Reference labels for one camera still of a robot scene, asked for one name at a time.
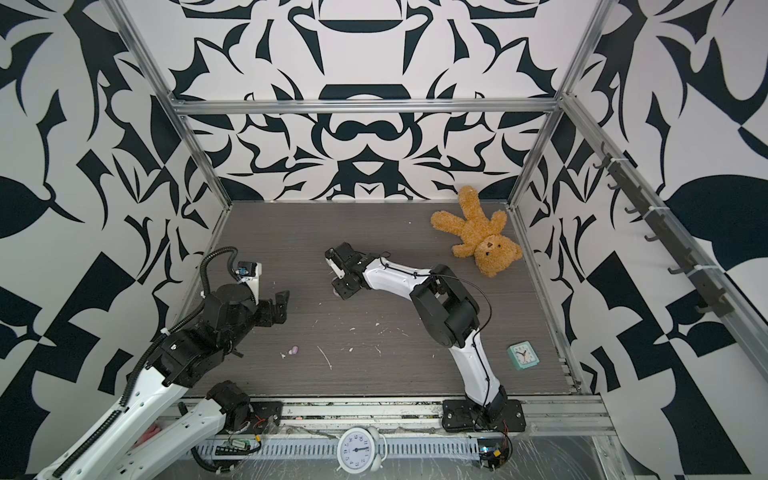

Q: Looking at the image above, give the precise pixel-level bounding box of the right circuit board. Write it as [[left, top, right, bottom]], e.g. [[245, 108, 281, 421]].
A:
[[478, 436, 513, 471]]

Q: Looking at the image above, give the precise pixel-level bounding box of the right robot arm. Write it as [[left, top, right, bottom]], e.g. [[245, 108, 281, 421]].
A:
[[324, 243, 507, 420]]

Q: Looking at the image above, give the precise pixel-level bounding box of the pink toy figure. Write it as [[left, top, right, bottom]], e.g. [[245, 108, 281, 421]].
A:
[[135, 423, 162, 446]]

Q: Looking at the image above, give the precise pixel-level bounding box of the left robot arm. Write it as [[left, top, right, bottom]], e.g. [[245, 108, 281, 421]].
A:
[[37, 247, 290, 479]]

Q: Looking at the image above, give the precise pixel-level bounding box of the aluminium frame back bar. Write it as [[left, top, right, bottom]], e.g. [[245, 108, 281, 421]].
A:
[[171, 98, 557, 115]]

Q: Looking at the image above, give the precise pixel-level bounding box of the brown teddy bear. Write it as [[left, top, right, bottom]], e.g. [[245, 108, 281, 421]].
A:
[[430, 186, 523, 278]]

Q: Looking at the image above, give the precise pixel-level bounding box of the teal small box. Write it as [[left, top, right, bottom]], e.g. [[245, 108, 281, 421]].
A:
[[507, 341, 540, 371]]

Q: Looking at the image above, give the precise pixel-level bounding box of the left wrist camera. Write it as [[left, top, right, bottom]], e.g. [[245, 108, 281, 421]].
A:
[[235, 261, 262, 303]]

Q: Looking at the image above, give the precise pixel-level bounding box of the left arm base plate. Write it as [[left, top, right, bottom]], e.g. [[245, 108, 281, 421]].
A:
[[248, 400, 284, 433]]

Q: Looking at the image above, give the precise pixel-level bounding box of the aluminium front rail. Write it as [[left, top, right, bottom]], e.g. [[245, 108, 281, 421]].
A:
[[161, 394, 616, 438]]

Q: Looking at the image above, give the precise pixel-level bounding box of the left circuit board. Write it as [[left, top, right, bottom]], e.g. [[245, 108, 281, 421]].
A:
[[215, 436, 262, 456]]

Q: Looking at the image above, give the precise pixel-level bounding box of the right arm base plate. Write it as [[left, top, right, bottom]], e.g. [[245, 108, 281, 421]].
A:
[[441, 399, 527, 433]]

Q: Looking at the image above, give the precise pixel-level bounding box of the black wall hook rack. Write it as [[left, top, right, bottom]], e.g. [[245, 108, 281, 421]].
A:
[[597, 152, 735, 318]]

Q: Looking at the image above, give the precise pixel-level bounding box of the circuit board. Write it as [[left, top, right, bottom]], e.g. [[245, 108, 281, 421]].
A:
[[478, 436, 513, 471], [215, 436, 262, 456]]

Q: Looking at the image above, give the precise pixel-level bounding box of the white slotted cable duct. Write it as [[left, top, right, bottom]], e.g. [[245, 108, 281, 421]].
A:
[[197, 437, 497, 461]]

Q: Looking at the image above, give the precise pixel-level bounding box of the white analog clock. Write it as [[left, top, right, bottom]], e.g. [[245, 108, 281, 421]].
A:
[[336, 426, 388, 475]]

